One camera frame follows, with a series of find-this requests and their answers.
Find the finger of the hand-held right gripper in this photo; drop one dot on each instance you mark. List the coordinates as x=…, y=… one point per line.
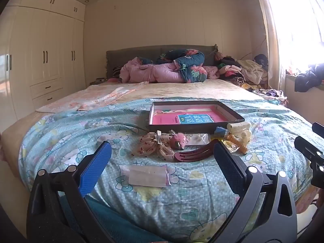
x=307, y=148
x=318, y=128

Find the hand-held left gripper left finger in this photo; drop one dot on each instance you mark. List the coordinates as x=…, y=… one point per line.
x=96, y=167

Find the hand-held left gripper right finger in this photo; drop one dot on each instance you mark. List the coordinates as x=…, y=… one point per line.
x=227, y=167

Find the yellow translucent hair clip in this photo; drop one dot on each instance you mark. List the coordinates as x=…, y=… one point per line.
x=229, y=145

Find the maroon hair clip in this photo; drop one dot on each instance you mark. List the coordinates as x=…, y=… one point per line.
x=195, y=154

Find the clear plastic packet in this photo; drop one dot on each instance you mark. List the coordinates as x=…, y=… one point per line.
x=146, y=176

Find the pink fluffy pompom clip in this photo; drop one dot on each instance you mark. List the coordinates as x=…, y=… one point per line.
x=177, y=141

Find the lace bow hair clip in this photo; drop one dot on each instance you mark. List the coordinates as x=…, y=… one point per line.
x=149, y=144

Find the dark cardboard box tray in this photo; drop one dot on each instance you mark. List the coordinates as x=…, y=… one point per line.
x=177, y=129

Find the small blue box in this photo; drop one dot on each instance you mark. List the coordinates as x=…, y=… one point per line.
x=220, y=132

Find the earring card packet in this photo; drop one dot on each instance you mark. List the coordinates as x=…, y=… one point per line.
x=201, y=139

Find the cartoon cat printed blanket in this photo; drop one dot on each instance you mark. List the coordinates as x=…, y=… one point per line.
x=76, y=131

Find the cream claw hair clip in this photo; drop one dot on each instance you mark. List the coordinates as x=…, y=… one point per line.
x=238, y=126

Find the dark garment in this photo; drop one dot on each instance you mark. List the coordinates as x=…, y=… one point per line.
x=306, y=78

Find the teal cloth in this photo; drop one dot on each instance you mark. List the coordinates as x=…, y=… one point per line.
x=101, y=222

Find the pink floral cloth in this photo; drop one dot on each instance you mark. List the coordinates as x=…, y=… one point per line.
x=101, y=96

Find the dark nightstand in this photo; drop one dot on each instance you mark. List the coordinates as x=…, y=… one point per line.
x=97, y=81

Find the beige bedspread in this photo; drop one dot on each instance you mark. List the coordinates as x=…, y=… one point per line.
x=189, y=89

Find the pile of clothes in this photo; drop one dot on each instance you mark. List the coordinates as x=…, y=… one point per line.
x=243, y=73

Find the striped dark pillow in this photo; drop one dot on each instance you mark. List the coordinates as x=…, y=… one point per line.
x=117, y=71

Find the cream curtain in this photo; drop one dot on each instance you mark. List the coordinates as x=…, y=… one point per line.
x=268, y=43

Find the pink quilt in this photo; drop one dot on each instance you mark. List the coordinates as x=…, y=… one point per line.
x=151, y=73

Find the dark floral quilt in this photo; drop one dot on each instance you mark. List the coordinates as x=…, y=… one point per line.
x=189, y=60

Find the cream wardrobe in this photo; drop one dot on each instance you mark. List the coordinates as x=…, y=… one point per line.
x=43, y=63

